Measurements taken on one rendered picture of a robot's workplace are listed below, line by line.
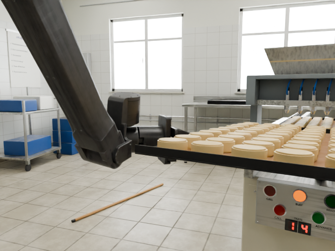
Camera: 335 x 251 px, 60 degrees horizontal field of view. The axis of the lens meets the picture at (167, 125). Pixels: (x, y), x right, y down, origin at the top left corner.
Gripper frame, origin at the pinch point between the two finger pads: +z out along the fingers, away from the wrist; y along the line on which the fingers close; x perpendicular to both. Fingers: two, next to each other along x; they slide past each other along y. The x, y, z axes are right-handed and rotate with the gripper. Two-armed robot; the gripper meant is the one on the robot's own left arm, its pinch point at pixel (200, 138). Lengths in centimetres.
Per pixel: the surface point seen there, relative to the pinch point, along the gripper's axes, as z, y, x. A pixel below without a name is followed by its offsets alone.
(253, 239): 26.3, 35.7, -15.7
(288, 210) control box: 30.7, 22.6, -6.3
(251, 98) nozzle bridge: 61, -8, -78
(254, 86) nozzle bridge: 62, -14, -77
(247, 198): 24.2, 22.9, -17.7
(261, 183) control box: 25.1, 16.0, -11.9
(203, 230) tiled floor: 63, 97, -139
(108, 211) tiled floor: -6, 98, -195
